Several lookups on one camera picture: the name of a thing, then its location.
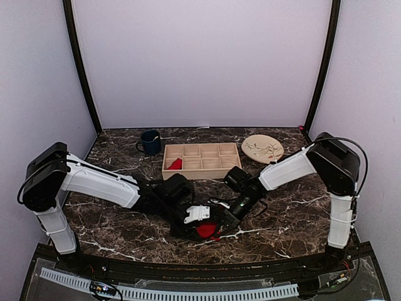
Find white slotted cable duct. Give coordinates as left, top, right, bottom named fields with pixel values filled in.
left=39, top=268, right=299, bottom=300

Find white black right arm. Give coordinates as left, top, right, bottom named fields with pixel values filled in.
left=217, top=132, right=368, bottom=272

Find round beige decorated plate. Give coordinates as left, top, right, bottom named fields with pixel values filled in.
left=241, top=134, right=284, bottom=164

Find red santa sock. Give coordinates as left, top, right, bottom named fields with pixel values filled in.
left=195, top=221, right=220, bottom=241

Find plain red sock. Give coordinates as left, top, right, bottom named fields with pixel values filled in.
left=167, top=158, right=183, bottom=170

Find black left corner post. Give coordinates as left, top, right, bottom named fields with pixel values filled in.
left=62, top=0, right=103, bottom=136

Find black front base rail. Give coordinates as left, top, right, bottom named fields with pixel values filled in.
left=34, top=243, right=377, bottom=285

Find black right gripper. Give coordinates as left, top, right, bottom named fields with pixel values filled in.
left=214, top=192, right=260, bottom=237

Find wooden compartment tray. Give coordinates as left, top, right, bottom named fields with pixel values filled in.
left=162, top=143, right=242, bottom=180

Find black right corner post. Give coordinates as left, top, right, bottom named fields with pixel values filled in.
left=299, top=0, right=341, bottom=140

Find dark blue mug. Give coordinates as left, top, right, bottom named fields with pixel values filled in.
left=135, top=130, right=162, bottom=156

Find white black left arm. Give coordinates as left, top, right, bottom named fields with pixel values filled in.
left=17, top=142, right=209, bottom=273

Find black corner post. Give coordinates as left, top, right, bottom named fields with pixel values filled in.
left=299, top=0, right=341, bottom=140
left=62, top=0, right=103, bottom=136

